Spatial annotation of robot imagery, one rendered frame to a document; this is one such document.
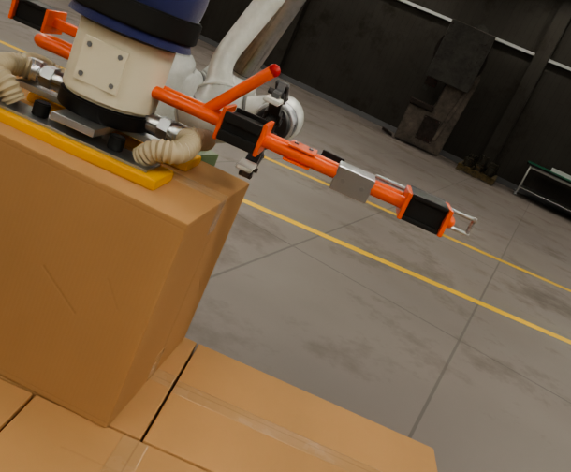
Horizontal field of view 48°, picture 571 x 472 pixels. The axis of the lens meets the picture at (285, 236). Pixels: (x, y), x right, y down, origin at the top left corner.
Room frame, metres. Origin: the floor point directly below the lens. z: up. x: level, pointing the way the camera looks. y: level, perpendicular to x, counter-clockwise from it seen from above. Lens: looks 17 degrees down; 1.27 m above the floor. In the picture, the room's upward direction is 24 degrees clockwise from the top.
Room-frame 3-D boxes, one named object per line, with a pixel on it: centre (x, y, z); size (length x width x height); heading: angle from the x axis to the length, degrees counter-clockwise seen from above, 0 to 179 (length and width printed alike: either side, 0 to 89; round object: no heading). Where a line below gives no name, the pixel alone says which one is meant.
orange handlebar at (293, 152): (1.27, 0.20, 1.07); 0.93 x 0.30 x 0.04; 89
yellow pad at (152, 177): (1.06, 0.40, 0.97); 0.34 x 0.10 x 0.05; 89
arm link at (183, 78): (1.88, 0.50, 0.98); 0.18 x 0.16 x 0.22; 131
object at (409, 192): (1.14, -0.20, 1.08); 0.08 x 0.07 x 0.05; 89
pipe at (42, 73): (1.15, 0.39, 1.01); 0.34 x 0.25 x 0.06; 89
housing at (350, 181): (1.15, -0.07, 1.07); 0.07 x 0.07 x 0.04; 89
